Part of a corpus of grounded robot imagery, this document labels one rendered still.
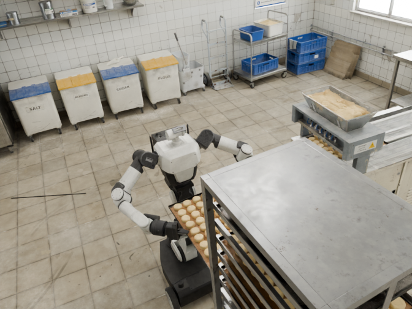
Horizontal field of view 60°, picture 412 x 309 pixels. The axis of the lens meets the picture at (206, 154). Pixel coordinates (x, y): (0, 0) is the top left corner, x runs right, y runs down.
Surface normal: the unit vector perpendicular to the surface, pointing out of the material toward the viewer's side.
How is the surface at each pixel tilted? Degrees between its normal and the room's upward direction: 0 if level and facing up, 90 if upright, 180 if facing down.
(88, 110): 94
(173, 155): 46
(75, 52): 90
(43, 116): 92
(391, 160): 0
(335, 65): 66
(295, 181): 0
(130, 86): 91
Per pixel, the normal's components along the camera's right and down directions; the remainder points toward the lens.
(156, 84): 0.34, 0.53
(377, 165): -0.07, -0.83
